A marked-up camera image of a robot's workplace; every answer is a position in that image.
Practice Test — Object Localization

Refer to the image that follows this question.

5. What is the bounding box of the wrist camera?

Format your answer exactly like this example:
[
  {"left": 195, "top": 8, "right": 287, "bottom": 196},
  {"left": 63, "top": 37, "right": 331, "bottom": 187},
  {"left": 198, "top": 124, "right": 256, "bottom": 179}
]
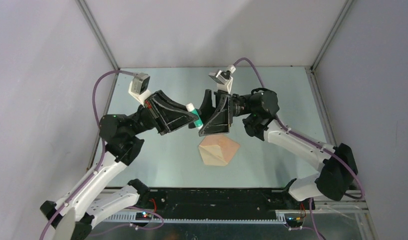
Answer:
[
  {"left": 208, "top": 65, "right": 236, "bottom": 94},
  {"left": 128, "top": 72, "right": 151, "bottom": 105}
]

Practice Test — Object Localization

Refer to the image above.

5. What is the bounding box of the white green glue stick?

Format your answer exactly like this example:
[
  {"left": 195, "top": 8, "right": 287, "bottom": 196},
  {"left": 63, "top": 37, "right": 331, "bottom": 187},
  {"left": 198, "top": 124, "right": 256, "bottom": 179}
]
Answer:
[{"left": 186, "top": 103, "right": 203, "bottom": 130}]

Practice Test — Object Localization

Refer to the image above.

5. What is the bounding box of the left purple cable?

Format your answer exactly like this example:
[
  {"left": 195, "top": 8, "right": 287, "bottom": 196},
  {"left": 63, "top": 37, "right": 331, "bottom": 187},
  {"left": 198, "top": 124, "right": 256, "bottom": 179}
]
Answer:
[{"left": 39, "top": 69, "right": 166, "bottom": 240}]

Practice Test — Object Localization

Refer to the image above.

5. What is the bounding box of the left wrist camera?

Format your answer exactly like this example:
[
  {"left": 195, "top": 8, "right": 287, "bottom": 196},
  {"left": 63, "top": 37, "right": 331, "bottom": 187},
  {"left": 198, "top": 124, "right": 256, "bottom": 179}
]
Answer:
[{"left": 128, "top": 72, "right": 151, "bottom": 105}]

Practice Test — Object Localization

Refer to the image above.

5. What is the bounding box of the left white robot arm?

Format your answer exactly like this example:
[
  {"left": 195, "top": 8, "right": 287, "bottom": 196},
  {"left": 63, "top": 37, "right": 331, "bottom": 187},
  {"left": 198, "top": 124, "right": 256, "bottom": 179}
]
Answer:
[{"left": 40, "top": 90, "right": 200, "bottom": 240}]

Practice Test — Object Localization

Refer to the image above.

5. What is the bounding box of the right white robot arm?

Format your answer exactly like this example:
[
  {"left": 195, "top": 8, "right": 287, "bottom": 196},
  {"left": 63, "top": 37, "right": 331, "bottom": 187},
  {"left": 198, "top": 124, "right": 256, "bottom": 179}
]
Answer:
[{"left": 198, "top": 87, "right": 358, "bottom": 209}]

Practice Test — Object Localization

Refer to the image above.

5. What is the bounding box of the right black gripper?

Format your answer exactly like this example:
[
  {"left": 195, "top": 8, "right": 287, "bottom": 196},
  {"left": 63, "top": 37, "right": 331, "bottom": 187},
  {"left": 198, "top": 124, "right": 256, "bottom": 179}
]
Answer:
[{"left": 189, "top": 89, "right": 253, "bottom": 136}]

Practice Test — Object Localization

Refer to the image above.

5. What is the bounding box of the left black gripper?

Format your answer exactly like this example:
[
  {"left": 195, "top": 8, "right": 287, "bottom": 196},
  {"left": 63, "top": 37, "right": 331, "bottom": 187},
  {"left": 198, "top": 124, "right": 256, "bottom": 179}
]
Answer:
[{"left": 128, "top": 91, "right": 200, "bottom": 137}]

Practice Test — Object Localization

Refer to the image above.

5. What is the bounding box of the tan paper envelope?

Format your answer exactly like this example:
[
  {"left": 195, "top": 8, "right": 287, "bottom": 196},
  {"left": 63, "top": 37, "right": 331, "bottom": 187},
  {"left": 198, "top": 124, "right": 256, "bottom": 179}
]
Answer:
[{"left": 198, "top": 134, "right": 240, "bottom": 167}]

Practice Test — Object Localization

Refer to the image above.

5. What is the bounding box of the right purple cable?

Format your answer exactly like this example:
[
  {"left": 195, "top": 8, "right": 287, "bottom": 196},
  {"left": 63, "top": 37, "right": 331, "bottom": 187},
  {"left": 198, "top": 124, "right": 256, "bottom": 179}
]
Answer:
[{"left": 232, "top": 57, "right": 366, "bottom": 240}]

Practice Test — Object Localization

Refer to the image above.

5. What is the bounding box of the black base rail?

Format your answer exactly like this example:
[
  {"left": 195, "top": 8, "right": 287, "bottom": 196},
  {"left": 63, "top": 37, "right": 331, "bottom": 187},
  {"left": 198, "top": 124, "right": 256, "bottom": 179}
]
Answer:
[{"left": 137, "top": 187, "right": 315, "bottom": 221}]

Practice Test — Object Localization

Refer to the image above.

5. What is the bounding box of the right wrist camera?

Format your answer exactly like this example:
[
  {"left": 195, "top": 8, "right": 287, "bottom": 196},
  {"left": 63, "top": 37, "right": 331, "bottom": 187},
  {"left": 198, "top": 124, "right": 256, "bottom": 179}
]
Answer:
[{"left": 208, "top": 65, "right": 236, "bottom": 94}]

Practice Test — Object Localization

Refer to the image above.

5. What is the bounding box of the purple cable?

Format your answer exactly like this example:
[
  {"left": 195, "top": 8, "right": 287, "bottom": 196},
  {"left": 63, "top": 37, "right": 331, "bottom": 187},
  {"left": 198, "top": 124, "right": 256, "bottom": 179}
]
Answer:
[
  {"left": 39, "top": 69, "right": 166, "bottom": 240},
  {"left": 232, "top": 57, "right": 366, "bottom": 240}
]

